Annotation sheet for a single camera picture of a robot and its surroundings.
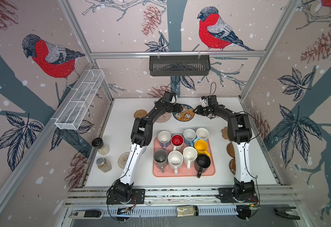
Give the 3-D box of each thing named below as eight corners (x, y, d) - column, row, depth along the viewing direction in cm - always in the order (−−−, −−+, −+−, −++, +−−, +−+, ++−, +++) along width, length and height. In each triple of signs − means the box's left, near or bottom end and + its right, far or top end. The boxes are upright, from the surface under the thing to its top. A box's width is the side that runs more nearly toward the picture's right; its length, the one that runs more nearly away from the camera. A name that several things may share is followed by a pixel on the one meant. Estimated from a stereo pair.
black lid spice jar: (97, 155, 90) (89, 147, 81) (100, 145, 95) (93, 137, 86) (108, 155, 90) (101, 147, 81) (110, 145, 95) (104, 137, 86)
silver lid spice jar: (101, 172, 84) (94, 166, 75) (104, 164, 87) (97, 157, 78) (110, 172, 84) (103, 166, 75) (112, 164, 87) (106, 157, 78)
